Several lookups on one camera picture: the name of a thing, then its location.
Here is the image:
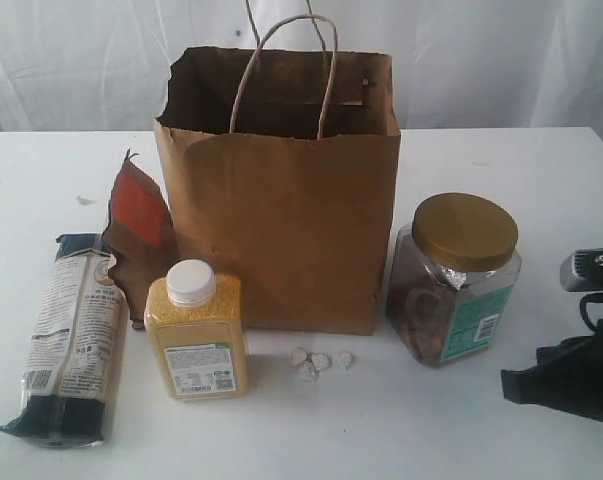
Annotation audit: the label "clear jar gold lid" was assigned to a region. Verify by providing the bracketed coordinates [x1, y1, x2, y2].
[386, 192, 521, 366]

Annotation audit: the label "brown paper bag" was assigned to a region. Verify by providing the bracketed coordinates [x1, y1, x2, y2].
[155, 44, 401, 335]

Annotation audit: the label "white wrapped candy right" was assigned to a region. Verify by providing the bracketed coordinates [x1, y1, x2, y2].
[332, 351, 354, 370]

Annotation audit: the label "white wrapped candy middle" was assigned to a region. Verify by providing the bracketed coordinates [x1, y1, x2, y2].
[310, 353, 331, 372]

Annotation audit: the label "white wrapped candy far left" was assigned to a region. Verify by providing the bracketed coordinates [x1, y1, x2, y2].
[291, 348, 307, 366]

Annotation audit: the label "yellow millet bottle white cap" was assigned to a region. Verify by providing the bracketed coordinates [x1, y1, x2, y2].
[144, 259, 248, 401]

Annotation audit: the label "brown red snack pouch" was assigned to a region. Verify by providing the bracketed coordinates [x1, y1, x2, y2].
[102, 151, 179, 330]

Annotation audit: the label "noodle packet dark blue ends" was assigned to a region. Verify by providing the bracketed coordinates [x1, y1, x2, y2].
[0, 233, 123, 448]

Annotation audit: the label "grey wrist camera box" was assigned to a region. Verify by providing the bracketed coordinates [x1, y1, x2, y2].
[560, 248, 603, 292]

